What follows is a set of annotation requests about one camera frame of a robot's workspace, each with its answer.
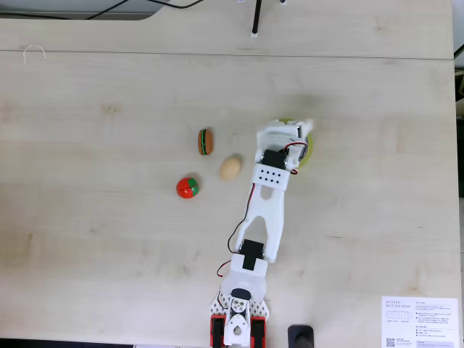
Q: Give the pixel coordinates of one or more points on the yellow packing tape roll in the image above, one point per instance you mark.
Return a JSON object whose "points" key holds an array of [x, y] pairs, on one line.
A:
{"points": [[310, 148]]}

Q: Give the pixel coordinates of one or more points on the beige toy egg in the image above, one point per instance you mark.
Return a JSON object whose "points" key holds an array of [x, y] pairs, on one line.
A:
{"points": [[230, 167]]}

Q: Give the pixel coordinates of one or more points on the toy hamburger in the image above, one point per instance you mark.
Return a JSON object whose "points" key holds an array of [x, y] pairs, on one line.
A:
{"points": [[205, 142]]}

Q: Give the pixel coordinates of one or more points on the red toy tomato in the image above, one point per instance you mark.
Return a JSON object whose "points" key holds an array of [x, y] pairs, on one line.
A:
{"points": [[187, 187]]}

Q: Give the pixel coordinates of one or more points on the red table clamp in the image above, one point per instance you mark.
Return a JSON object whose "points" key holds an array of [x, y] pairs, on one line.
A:
{"points": [[259, 331], [217, 331]]}

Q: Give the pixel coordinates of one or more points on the black monitor stand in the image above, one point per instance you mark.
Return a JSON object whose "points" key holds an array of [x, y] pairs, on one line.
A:
{"points": [[301, 335]]}

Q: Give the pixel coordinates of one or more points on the white printed paper sheet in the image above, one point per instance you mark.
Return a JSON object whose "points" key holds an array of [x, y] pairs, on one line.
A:
{"points": [[418, 322]]}

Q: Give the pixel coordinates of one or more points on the black camera stand rod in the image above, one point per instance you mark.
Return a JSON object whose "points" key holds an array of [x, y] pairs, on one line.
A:
{"points": [[256, 18]]}

